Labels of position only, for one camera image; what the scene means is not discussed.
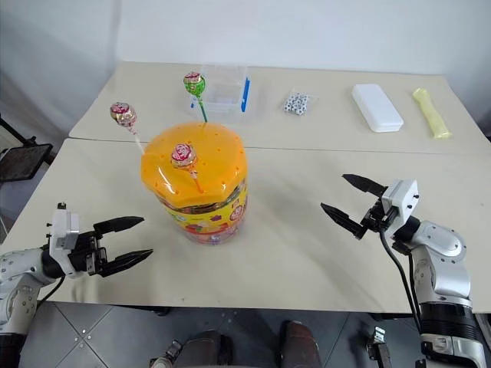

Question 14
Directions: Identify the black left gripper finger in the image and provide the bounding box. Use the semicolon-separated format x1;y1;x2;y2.
98;248;154;279
93;215;146;240

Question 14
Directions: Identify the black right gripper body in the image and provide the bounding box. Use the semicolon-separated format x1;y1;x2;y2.
360;199;396;235

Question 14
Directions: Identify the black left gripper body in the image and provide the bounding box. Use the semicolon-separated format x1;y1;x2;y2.
67;230;108;278

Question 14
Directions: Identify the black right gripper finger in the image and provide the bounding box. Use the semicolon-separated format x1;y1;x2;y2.
320;202;368;241
341;173;389;199

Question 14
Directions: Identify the orange lid lollipop jar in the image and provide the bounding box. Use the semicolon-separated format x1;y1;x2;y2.
140;120;249;247

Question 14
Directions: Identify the red lollipop with orange stick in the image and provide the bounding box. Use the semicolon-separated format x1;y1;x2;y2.
170;143;203;193

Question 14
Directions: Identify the red lollipop with white stick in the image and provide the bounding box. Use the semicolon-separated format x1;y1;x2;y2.
110;101;147;155

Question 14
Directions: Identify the green wrapped lollipop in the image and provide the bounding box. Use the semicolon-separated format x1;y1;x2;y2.
182;71;209;124

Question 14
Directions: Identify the white rectangular plastic box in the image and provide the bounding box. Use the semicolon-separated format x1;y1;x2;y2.
351;84;405;133

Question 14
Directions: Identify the yellow plastic tube bag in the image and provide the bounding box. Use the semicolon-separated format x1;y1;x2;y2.
412;87;453;140

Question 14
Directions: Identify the black mesh chair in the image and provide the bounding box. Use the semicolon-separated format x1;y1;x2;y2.
0;114;54;185

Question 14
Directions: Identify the dark rounded shape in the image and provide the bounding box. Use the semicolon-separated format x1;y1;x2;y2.
278;320;320;368
150;329;235;368

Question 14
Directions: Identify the clear plastic storage box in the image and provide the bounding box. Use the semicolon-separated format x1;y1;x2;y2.
186;63;251;123

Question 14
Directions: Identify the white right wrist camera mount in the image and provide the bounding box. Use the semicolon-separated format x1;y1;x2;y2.
381;178;420;237

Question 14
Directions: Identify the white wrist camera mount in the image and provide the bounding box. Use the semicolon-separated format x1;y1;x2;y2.
381;178;420;237
46;202;81;280

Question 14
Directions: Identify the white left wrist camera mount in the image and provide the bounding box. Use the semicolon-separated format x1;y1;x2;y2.
46;202;81;280

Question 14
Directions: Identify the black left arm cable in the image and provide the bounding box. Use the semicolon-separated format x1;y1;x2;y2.
37;274;67;304

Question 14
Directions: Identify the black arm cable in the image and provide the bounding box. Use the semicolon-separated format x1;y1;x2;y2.
379;224;423;338
37;274;67;304

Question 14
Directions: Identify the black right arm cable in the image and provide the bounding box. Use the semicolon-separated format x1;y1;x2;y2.
379;224;423;338

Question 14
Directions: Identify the black table leg bracket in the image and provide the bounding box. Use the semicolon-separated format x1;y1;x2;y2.
366;325;390;365

